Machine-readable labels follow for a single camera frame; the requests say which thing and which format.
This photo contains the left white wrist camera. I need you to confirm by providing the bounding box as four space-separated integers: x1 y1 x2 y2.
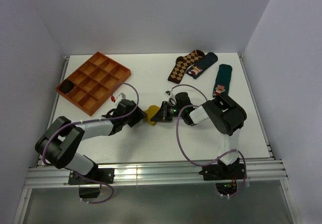
111 93 126 104

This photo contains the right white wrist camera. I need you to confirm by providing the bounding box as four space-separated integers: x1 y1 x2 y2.
164 88 176 104

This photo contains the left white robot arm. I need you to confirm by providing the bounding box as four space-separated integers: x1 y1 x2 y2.
35 99 147 183

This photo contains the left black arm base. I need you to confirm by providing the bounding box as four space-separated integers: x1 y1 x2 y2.
68 167 115 204

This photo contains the dark green santa sock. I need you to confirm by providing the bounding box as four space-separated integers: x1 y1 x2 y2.
212 64 232 97

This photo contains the navy sock with pattern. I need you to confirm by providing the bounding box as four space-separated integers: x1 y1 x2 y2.
186 52 218 79

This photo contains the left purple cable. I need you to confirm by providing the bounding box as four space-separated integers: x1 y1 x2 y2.
41 83 140 204

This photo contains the yellow sock with character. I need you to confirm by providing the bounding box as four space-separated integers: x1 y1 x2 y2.
144 105 160 126

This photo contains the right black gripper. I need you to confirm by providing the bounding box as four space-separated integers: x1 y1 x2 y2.
152 102 184 123

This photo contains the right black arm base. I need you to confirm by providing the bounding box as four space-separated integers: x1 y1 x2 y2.
199 158 246 196

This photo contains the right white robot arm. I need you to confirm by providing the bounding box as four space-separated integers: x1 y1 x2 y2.
147 92 247 179

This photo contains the aluminium frame rail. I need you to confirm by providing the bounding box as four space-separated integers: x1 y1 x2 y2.
24 160 288 189

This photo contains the brown argyle sock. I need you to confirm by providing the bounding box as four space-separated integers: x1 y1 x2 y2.
168 50 205 84

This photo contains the orange compartment tray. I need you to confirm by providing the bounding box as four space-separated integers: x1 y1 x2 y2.
56 52 131 116

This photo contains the rolled dark sock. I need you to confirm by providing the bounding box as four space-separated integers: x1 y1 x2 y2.
59 79 74 95

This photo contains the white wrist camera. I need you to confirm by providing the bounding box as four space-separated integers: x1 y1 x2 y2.
164 88 176 104
111 93 126 104

